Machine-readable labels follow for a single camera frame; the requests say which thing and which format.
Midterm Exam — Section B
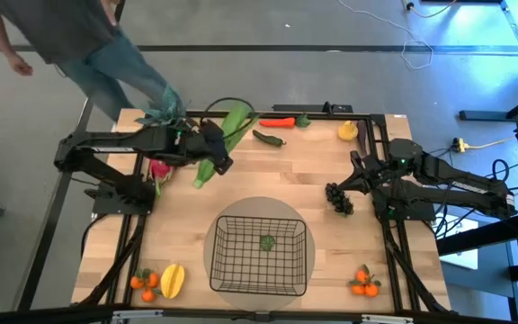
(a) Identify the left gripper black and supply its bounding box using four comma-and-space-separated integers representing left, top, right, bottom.
194, 119, 235, 176

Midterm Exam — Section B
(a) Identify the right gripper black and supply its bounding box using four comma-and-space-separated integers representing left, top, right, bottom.
335, 149, 395, 193

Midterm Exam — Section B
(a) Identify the black grape bunch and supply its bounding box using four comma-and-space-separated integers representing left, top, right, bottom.
325, 182, 355, 217

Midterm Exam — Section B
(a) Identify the long green leafy lettuce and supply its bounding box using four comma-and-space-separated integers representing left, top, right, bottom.
192, 102, 260, 190

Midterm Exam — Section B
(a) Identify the pink dragon fruit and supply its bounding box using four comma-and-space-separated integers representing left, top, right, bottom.
147, 157, 175, 198

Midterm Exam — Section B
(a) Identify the orange carrot with leaves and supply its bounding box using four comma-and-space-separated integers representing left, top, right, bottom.
258, 112, 313, 130

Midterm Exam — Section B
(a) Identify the yellow star fruit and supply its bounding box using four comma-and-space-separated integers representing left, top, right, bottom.
159, 263, 186, 300

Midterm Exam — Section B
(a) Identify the tangerine cluster with leaves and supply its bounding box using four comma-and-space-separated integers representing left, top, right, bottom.
129, 267, 163, 303
348, 264, 382, 299

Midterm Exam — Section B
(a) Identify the dark green cucumber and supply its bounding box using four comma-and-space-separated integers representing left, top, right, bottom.
252, 129, 287, 149

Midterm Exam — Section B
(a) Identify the round grey mat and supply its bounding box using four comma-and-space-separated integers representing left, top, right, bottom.
202, 196, 317, 312

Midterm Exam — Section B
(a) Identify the grey-green plant leaf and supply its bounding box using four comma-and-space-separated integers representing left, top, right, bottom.
135, 87, 188, 127

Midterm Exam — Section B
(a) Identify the black desk leg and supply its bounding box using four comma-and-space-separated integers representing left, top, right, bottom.
459, 85, 518, 122

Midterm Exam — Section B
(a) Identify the person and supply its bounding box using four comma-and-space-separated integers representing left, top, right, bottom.
0, 0, 183, 122

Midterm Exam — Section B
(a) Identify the person's hand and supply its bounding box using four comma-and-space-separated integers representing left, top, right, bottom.
6, 52, 34, 77

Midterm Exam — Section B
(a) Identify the black wire basket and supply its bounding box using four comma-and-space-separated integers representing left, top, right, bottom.
208, 214, 308, 297

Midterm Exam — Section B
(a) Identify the white floor cable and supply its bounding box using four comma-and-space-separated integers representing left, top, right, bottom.
337, 0, 435, 71

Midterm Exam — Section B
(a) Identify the black aluminium table frame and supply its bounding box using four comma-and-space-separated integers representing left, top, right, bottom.
15, 101, 456, 324

